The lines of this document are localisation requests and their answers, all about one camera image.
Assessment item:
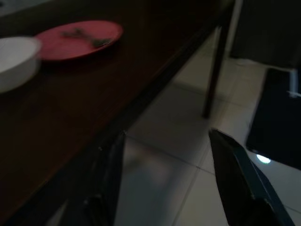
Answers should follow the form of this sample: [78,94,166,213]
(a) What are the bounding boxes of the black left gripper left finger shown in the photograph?
[84,131,126,226]

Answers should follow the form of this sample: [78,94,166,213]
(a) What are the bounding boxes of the black floor mat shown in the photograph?
[246,67,301,170]

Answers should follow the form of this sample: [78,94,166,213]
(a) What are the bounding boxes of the grey-handled scissors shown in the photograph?
[60,27,111,47]

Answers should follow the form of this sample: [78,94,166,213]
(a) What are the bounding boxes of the table leg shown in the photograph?
[202,23,230,119]

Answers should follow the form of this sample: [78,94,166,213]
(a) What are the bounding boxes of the white bowl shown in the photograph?
[0,36,42,94]

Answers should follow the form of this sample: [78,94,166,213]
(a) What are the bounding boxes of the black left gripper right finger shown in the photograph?
[209,128,296,226]

